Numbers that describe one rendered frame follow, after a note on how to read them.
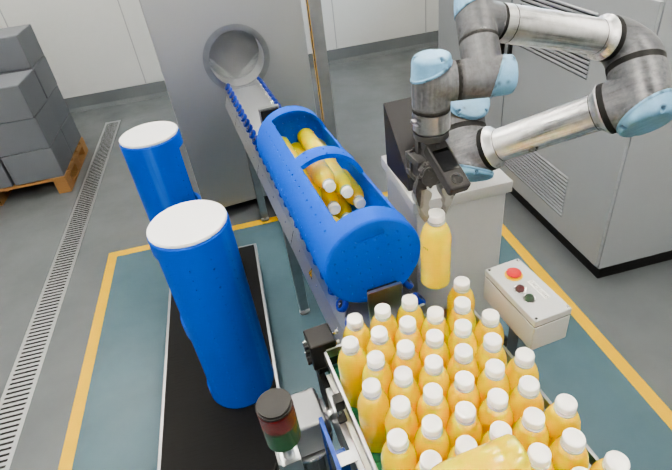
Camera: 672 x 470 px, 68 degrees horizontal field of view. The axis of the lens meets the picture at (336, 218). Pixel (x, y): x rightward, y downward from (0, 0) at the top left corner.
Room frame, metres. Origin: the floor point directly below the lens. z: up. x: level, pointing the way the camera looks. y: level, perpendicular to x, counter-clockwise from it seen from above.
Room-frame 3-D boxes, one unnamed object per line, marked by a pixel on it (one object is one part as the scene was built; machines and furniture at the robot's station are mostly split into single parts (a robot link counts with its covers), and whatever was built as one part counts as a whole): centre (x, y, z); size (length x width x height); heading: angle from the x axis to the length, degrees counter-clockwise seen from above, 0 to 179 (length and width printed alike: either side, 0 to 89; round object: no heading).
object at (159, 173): (2.26, 0.84, 0.59); 0.28 x 0.28 x 0.88
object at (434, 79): (0.91, -0.22, 1.63); 0.09 x 0.08 x 0.11; 85
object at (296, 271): (1.98, 0.24, 0.31); 0.06 x 0.06 x 0.63; 15
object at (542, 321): (0.86, -0.43, 1.05); 0.20 x 0.10 x 0.10; 15
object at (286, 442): (0.52, 0.15, 1.18); 0.06 x 0.06 x 0.05
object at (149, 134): (2.26, 0.84, 1.03); 0.28 x 0.28 x 0.01
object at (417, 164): (0.92, -0.21, 1.47); 0.09 x 0.08 x 0.12; 15
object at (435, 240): (0.89, -0.22, 1.23); 0.07 x 0.07 x 0.19
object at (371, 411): (0.64, -0.03, 0.99); 0.07 x 0.07 x 0.19
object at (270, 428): (0.52, 0.15, 1.23); 0.06 x 0.06 x 0.04
